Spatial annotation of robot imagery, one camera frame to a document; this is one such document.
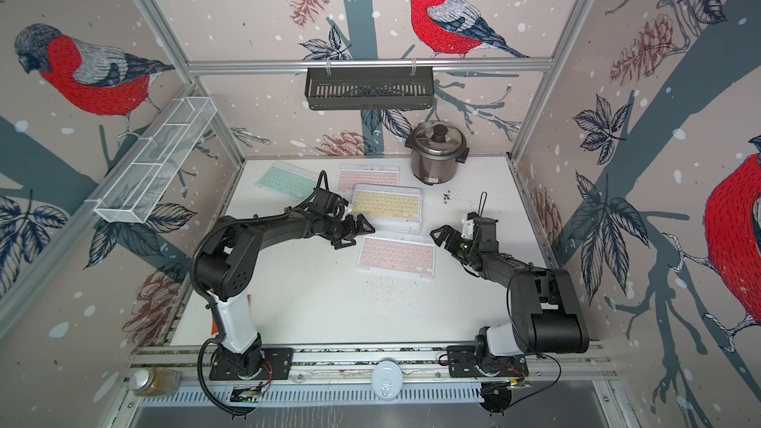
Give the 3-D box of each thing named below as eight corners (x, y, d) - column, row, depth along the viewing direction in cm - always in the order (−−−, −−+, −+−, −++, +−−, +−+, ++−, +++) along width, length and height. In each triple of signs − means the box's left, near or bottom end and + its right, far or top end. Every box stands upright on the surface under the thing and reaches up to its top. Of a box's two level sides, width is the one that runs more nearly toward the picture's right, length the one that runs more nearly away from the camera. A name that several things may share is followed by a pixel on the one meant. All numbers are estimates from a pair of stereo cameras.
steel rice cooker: (415, 188, 112) (418, 155, 98) (404, 150, 125) (406, 117, 112) (462, 182, 113) (471, 149, 100) (446, 145, 127) (453, 112, 114)
